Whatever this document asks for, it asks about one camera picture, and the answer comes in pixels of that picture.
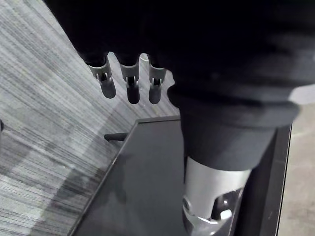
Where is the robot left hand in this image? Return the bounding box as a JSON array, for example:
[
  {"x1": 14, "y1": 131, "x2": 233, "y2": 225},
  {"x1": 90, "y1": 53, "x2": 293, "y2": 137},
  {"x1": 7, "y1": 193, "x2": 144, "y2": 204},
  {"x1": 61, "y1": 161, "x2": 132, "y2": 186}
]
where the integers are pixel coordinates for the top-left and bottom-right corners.
[{"x1": 43, "y1": 0, "x2": 315, "y2": 236}]

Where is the black glossy washtable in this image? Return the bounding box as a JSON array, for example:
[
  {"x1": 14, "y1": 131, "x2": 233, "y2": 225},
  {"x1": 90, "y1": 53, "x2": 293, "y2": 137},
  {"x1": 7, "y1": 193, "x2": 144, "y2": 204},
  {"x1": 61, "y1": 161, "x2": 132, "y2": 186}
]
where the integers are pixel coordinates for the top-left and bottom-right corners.
[{"x1": 66, "y1": 115, "x2": 293, "y2": 236}]

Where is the black bar handle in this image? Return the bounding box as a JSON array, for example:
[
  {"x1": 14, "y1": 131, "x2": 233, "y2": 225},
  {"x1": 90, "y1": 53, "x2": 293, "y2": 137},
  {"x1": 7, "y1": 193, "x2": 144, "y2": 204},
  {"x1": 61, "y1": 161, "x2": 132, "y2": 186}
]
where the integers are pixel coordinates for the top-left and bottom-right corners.
[{"x1": 103, "y1": 132, "x2": 128, "y2": 142}]

